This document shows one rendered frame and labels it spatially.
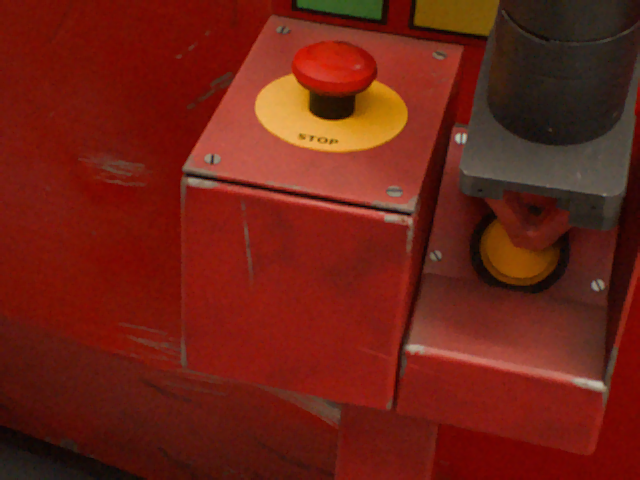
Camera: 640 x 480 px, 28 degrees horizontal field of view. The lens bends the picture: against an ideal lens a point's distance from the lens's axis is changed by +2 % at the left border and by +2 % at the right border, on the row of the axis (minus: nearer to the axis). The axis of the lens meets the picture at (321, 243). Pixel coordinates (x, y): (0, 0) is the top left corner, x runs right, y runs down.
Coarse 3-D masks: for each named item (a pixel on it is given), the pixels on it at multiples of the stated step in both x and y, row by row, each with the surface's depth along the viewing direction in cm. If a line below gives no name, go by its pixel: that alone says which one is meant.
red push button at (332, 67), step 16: (304, 48) 59; (320, 48) 59; (336, 48) 59; (352, 48) 59; (304, 64) 58; (320, 64) 58; (336, 64) 58; (352, 64) 58; (368, 64) 58; (304, 80) 58; (320, 80) 57; (336, 80) 57; (352, 80) 58; (368, 80) 58; (320, 96) 59; (336, 96) 58; (352, 96) 59; (320, 112) 59; (336, 112) 59; (352, 112) 60
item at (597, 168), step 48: (528, 48) 50; (576, 48) 49; (624, 48) 50; (480, 96) 55; (528, 96) 52; (576, 96) 51; (624, 96) 53; (480, 144) 53; (528, 144) 53; (576, 144) 53; (624, 144) 53; (480, 192) 53; (528, 192) 52; (576, 192) 52
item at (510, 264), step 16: (496, 224) 63; (496, 240) 63; (496, 256) 63; (512, 256) 63; (528, 256) 63; (544, 256) 63; (496, 272) 63; (512, 272) 62; (528, 272) 62; (544, 272) 63
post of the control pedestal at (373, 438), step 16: (352, 416) 69; (368, 416) 69; (384, 416) 69; (400, 416) 68; (352, 432) 70; (368, 432) 70; (384, 432) 69; (400, 432) 69; (416, 432) 69; (432, 432) 69; (352, 448) 71; (368, 448) 70; (384, 448) 70; (400, 448) 70; (416, 448) 69; (432, 448) 69; (336, 464) 72; (352, 464) 71; (368, 464) 71; (384, 464) 71; (400, 464) 70; (416, 464) 70; (432, 464) 70
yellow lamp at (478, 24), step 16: (432, 0) 65; (448, 0) 65; (464, 0) 65; (480, 0) 65; (496, 0) 64; (416, 16) 66; (432, 16) 66; (448, 16) 65; (464, 16) 65; (480, 16) 65; (464, 32) 66; (480, 32) 66
